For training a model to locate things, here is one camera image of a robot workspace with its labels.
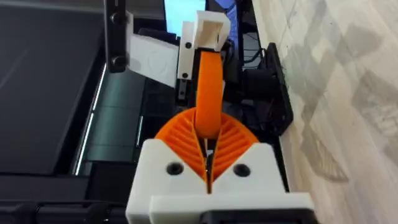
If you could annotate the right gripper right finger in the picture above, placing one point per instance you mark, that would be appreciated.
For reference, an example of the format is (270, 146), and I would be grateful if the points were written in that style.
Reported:
(248, 183)

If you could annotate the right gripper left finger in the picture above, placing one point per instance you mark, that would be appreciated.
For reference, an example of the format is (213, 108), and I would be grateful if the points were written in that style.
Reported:
(161, 183)

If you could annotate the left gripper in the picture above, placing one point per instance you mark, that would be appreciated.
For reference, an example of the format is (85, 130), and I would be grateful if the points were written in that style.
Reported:
(152, 59)

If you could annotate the computer monitor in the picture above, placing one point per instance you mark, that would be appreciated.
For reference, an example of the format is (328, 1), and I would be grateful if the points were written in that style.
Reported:
(183, 14)

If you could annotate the black upright wrist plate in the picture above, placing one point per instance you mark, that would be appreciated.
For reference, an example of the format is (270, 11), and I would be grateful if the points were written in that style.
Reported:
(115, 37)

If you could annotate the black rail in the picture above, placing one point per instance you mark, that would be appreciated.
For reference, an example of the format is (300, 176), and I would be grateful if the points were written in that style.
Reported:
(281, 104)

